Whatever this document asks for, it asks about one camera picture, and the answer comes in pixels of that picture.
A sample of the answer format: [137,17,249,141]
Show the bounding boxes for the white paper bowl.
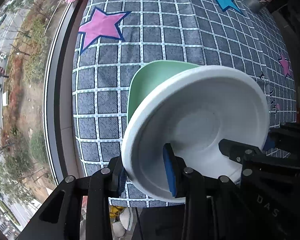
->
[121,65,269,203]

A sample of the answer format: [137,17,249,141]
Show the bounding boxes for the green square bowl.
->
[127,60,199,124]

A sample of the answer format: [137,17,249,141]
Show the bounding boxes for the grey checkered tablecloth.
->
[71,0,298,209]

